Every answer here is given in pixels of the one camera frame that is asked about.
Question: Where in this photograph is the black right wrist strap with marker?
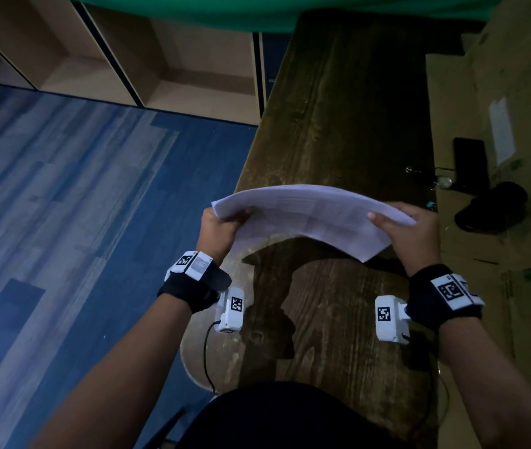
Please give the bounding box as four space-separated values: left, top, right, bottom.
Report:
405 263 485 333

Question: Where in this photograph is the metal key ring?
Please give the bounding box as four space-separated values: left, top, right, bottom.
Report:
405 166 456 190

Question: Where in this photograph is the person's left forearm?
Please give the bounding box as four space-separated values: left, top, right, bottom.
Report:
29 294 193 449

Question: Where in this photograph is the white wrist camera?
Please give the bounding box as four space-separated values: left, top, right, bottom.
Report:
375 295 412 345
213 287 246 334

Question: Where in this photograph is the white printed paper sheet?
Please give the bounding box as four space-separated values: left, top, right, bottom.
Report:
211 184 417 263

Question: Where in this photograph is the black smartphone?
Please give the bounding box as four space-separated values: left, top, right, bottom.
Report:
452 137 491 195

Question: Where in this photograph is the black right camera cable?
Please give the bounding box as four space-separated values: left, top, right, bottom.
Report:
401 333 451 441

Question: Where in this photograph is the person's left hand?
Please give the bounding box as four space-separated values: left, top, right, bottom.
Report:
196 207 253 266

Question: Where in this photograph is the black camera cable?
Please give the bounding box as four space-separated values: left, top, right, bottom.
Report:
203 320 222 396
401 333 451 441

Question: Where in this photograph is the person's right forearm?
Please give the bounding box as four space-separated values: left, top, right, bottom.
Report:
438 317 531 449

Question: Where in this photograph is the beige wooden shelf unit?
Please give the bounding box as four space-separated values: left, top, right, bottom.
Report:
0 0 266 126

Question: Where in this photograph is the large brown cardboard box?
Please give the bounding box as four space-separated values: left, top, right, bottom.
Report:
425 0 531 449

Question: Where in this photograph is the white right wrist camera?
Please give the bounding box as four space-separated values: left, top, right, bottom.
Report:
375 295 412 345

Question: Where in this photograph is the black wrist strap with marker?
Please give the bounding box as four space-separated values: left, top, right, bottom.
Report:
405 263 485 333
157 250 232 314

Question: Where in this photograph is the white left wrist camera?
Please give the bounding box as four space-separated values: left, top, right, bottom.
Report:
213 287 246 334

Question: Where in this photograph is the person's black shirt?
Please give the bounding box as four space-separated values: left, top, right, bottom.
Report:
176 381 417 449

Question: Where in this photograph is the black pouch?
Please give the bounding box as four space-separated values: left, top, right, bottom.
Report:
454 181 529 234

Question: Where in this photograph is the green cloth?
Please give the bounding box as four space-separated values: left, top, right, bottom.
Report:
55 0 505 34

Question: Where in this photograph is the black left wrist strap with marker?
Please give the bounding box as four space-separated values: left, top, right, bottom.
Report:
157 250 232 314

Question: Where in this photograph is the black left camera cable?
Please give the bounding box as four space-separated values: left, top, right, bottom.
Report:
203 320 222 396

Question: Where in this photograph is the person's right hand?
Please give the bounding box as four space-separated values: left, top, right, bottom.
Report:
368 202 442 277

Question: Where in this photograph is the white label on cardboard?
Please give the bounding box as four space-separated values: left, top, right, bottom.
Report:
488 97 516 167

